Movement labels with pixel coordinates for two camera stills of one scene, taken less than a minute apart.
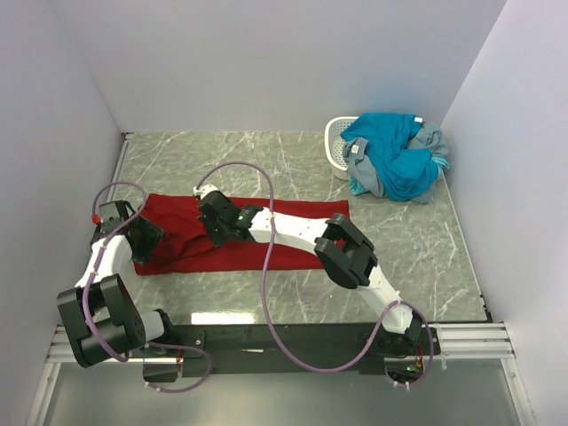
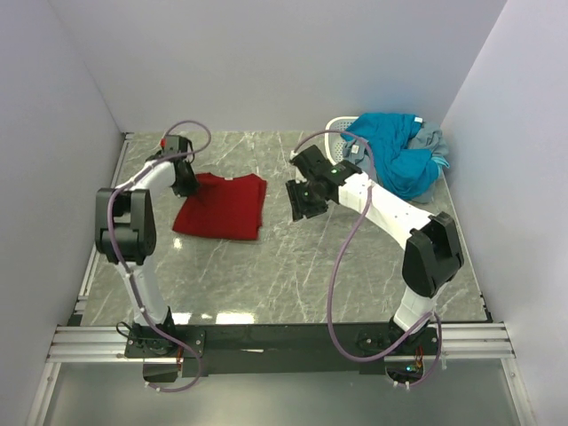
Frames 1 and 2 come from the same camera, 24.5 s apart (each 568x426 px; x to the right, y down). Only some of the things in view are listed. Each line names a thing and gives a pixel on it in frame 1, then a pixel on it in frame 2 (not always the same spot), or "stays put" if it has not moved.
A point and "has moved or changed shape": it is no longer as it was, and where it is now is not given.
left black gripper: x=153 y=234 → x=190 y=189
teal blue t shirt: x=406 y=170 stays put
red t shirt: x=191 y=245 has moved or changed shape
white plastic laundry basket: x=334 y=143 stays put
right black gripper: x=216 y=240 → x=299 y=208
